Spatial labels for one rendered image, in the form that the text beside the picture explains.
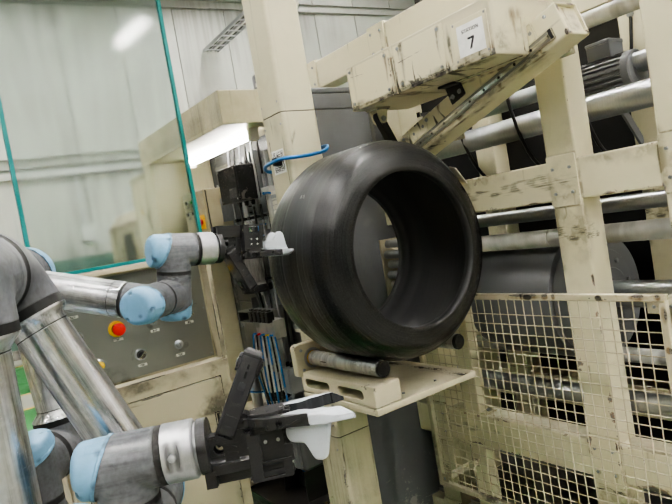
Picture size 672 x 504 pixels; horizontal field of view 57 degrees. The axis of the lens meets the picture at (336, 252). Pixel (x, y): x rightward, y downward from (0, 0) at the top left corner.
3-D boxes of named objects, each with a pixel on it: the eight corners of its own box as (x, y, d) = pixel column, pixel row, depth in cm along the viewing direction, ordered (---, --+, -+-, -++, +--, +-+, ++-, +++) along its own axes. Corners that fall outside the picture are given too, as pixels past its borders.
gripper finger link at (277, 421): (323, 420, 76) (268, 425, 80) (321, 406, 76) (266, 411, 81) (302, 431, 72) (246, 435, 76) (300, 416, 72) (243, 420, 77)
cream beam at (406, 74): (351, 113, 202) (343, 68, 201) (408, 110, 216) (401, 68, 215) (495, 54, 152) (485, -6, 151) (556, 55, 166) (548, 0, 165)
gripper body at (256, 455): (299, 459, 83) (210, 478, 82) (287, 396, 84) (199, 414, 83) (300, 474, 76) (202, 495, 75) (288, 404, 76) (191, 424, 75)
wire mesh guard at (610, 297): (440, 484, 220) (408, 293, 217) (443, 482, 221) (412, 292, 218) (705, 582, 146) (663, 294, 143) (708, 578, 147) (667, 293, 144)
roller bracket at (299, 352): (294, 377, 186) (288, 345, 186) (393, 344, 209) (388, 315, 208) (300, 378, 183) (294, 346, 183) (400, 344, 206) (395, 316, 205)
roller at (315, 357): (307, 366, 186) (304, 351, 186) (319, 362, 189) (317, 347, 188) (378, 380, 157) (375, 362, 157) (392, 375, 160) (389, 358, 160)
